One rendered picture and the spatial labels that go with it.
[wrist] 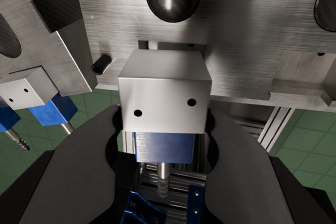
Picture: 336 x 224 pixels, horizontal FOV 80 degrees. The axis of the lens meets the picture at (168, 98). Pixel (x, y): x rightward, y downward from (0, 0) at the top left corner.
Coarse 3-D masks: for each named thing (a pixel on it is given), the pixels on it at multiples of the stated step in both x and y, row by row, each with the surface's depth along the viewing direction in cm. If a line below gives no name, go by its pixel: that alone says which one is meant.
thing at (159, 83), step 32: (128, 64) 12; (160, 64) 12; (192, 64) 12; (128, 96) 11; (160, 96) 11; (192, 96) 11; (128, 128) 12; (160, 128) 12; (192, 128) 12; (160, 160) 15; (160, 192) 19
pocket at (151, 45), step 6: (138, 42) 16; (144, 42) 18; (150, 42) 19; (156, 42) 18; (162, 42) 18; (168, 42) 18; (174, 42) 18; (138, 48) 16; (144, 48) 18; (150, 48) 19; (156, 48) 19; (162, 48) 19; (168, 48) 19; (174, 48) 19; (180, 48) 18; (186, 48) 18; (192, 48) 18; (198, 48) 18; (204, 48) 18; (204, 54) 16
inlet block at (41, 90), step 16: (0, 80) 23; (16, 80) 21; (32, 80) 22; (48, 80) 24; (16, 96) 23; (32, 96) 22; (48, 96) 23; (64, 96) 26; (32, 112) 26; (48, 112) 25; (64, 112) 26; (64, 128) 28
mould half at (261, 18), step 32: (96, 0) 14; (128, 0) 14; (224, 0) 13; (256, 0) 13; (288, 0) 13; (96, 32) 16; (128, 32) 16; (160, 32) 15; (192, 32) 15; (224, 32) 14; (256, 32) 14; (288, 32) 14; (320, 32) 13; (224, 64) 16; (256, 64) 15; (256, 96) 17
